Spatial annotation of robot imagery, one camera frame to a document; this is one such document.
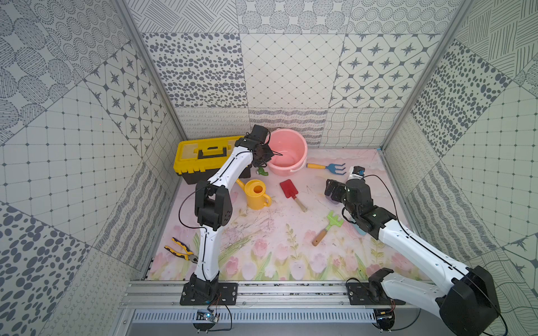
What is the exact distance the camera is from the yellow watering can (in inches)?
35.5

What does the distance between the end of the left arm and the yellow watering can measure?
107mm

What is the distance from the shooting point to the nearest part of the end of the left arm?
71cm
